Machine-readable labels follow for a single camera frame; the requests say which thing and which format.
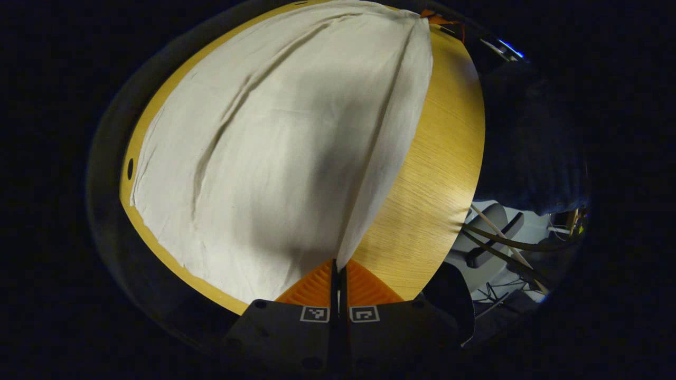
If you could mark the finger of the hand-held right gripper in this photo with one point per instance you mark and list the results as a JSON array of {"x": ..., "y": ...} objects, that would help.
[{"x": 443, "y": 22}]

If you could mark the cream white jeans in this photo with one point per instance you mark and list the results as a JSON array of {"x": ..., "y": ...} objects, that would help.
[{"x": 274, "y": 158}]

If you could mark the grey chair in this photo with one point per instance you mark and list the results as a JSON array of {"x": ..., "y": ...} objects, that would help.
[{"x": 494, "y": 243}]

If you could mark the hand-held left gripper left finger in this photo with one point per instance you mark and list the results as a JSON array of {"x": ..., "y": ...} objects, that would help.
[{"x": 296, "y": 332}]

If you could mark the wooden stick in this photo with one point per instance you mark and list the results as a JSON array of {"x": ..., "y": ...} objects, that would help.
[{"x": 507, "y": 247}]

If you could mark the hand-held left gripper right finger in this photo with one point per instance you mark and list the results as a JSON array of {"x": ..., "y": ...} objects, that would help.
[{"x": 391, "y": 332}]

